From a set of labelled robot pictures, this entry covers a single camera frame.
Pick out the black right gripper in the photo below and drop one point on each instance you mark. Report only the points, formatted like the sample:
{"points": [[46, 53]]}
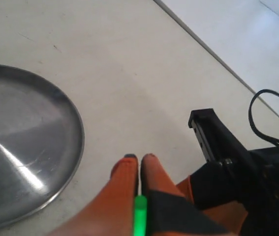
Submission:
{"points": [[235, 182]]}

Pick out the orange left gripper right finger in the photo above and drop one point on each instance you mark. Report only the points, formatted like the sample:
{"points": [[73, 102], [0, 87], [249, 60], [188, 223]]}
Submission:
{"points": [[169, 213]]}

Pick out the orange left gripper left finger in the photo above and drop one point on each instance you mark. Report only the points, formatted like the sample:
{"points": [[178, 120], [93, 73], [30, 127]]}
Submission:
{"points": [[111, 212]]}

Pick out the thin green straw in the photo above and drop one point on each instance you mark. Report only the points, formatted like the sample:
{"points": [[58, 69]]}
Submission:
{"points": [[140, 216]]}

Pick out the round stainless steel plate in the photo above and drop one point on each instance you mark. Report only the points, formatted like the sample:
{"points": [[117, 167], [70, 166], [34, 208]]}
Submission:
{"points": [[41, 143]]}

